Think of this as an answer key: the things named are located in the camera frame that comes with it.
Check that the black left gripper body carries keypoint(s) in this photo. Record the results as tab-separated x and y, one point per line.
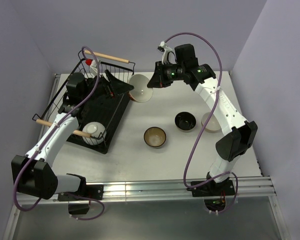
102	89

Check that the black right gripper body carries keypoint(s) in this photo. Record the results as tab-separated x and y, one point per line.
169	73

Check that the cream bowl brown base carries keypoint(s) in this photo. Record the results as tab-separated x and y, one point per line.
141	92

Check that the white ceramic bowl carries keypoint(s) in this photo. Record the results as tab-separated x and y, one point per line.
97	131

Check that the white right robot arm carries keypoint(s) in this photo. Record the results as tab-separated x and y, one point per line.
181	64

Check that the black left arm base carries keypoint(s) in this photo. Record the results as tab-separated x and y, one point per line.
79	203

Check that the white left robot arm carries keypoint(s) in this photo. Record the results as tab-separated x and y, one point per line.
32	173

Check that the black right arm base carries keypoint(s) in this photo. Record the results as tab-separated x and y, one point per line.
217	190

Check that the black plastic drip tray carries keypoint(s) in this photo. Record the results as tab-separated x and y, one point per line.
103	110

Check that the beige bowl black inside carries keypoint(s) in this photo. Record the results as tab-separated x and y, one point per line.
185	121

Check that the tan bowl dark rim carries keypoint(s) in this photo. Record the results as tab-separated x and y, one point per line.
155	137

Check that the cream bowl bottom of stack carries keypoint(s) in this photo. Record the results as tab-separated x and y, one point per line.
213	125

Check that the black wire dish rack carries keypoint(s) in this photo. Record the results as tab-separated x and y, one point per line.
59	101

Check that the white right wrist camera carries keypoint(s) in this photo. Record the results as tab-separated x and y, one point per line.
165	50

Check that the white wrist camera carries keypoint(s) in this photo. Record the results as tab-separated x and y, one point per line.
165	50
92	68

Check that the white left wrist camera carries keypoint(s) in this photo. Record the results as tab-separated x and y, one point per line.
92	68

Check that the wooden rack handle far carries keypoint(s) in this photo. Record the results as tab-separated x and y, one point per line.
109	57

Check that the aluminium mounting rail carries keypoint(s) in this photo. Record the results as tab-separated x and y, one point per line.
170	190

